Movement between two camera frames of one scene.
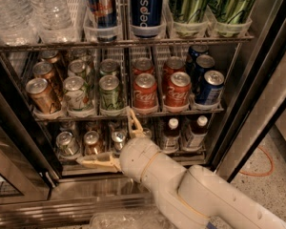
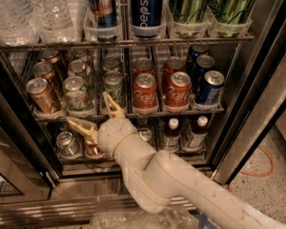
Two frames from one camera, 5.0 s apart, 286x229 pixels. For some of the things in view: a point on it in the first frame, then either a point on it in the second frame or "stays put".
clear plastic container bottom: (142, 218) stays put
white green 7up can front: (74, 93) stays put
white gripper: (137, 157) to (113, 135)
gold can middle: (43, 70) stays put
